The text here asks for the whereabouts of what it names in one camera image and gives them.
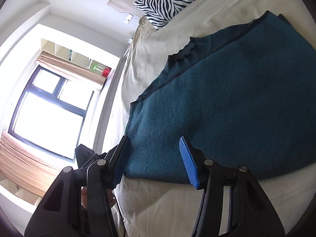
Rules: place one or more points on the red box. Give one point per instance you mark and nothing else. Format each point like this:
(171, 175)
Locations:
(106, 72)

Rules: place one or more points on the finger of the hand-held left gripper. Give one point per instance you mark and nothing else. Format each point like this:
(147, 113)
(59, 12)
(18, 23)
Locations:
(111, 153)

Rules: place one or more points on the zebra print pillow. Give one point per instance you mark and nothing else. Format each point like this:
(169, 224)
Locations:
(167, 0)

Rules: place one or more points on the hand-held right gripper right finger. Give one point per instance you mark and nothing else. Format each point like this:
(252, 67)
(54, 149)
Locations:
(188, 163)

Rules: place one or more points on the beige curtain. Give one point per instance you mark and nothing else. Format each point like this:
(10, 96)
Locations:
(27, 163)
(71, 69)

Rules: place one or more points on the person's left hand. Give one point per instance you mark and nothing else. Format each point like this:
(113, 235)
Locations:
(84, 197)

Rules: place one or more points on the green plastic container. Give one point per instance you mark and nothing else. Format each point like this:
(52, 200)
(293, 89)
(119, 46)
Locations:
(96, 68)

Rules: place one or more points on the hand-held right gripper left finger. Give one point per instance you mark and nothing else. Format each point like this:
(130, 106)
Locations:
(121, 163)

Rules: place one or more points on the white low cabinet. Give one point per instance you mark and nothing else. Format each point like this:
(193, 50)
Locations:
(22, 192)

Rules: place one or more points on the white wall shelf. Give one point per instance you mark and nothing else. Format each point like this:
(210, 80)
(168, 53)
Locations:
(61, 49)

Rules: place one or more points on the dark teal knit sweater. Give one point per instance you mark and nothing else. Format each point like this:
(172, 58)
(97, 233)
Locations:
(209, 103)

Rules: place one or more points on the black framed window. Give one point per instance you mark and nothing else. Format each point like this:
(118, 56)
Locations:
(49, 118)

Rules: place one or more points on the beige upholstered headboard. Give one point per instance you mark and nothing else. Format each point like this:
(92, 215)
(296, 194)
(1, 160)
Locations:
(121, 2)

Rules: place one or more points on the wall switch panel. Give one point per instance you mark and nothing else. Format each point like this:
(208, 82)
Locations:
(128, 19)

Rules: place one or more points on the bed with beige sheet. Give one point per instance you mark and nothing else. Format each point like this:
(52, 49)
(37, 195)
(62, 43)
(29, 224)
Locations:
(160, 207)

